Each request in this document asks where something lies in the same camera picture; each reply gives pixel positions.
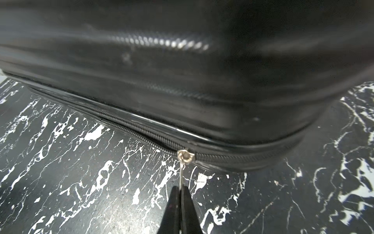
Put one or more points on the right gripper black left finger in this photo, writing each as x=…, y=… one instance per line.
x=170, y=223

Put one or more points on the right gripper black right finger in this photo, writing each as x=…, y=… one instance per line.
x=189, y=223

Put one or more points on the silver zipper pull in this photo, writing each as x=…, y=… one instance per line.
x=185, y=157

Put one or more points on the black hard-shell suitcase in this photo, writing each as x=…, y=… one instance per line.
x=234, y=84

